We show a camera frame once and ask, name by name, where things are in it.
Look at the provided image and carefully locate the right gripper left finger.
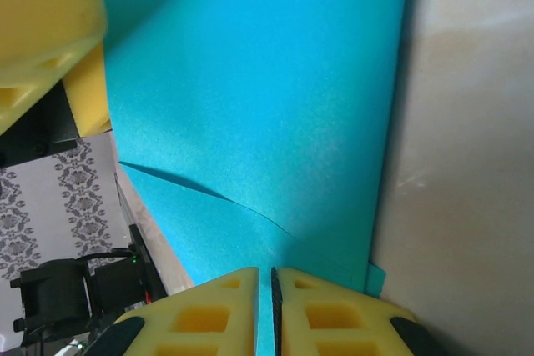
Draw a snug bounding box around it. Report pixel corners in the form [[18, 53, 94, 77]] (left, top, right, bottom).
[[89, 267, 259, 356]]

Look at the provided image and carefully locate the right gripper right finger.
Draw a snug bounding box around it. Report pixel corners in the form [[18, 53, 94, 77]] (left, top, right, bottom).
[[270, 267, 450, 356]]

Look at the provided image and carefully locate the blue square paper sheet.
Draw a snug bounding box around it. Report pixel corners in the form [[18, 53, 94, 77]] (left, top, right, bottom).
[[99, 0, 414, 356]]

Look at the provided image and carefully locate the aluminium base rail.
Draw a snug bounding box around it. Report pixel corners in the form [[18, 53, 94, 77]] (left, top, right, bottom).
[[114, 172, 145, 240]]

